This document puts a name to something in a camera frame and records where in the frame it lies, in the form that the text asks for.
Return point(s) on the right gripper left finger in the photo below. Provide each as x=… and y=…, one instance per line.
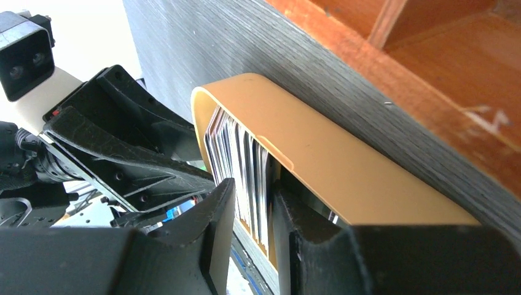
x=188, y=255

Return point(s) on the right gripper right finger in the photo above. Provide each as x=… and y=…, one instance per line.
x=315, y=256

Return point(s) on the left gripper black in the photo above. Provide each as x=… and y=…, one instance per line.
x=33, y=192

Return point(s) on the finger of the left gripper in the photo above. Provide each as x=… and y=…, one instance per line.
x=118, y=104

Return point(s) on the tan oval card tray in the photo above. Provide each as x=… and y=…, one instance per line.
x=356, y=182

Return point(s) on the stack of cards in tray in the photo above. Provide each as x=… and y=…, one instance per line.
x=234, y=153

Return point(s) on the orange compartment organizer tray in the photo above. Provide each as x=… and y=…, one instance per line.
x=454, y=66

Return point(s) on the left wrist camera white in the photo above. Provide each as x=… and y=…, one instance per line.
x=32, y=85

